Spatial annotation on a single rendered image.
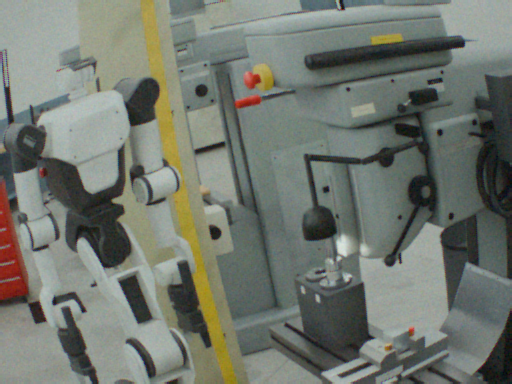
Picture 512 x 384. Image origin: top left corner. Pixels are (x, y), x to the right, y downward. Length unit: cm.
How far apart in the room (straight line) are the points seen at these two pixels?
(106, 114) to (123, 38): 122
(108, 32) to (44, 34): 730
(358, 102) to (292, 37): 20
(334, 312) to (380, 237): 49
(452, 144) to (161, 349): 102
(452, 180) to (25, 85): 912
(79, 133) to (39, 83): 850
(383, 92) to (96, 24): 188
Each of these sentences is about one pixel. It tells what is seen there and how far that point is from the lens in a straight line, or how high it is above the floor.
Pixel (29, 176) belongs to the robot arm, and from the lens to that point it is 226.
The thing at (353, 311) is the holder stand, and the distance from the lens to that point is 236.
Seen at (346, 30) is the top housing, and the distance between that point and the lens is 176.
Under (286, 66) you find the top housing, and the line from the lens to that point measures 173.
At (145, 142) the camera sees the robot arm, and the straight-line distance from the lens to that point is 245.
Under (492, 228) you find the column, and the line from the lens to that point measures 222.
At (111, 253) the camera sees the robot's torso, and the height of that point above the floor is 133.
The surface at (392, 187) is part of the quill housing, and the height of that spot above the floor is 148.
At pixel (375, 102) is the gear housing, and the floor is 167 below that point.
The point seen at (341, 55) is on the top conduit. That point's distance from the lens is 171.
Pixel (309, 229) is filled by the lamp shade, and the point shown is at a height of 144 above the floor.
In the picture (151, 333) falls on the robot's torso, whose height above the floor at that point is 109.
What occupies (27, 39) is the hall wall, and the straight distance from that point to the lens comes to 1072.
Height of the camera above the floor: 197
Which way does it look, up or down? 14 degrees down
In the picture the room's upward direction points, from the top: 12 degrees counter-clockwise
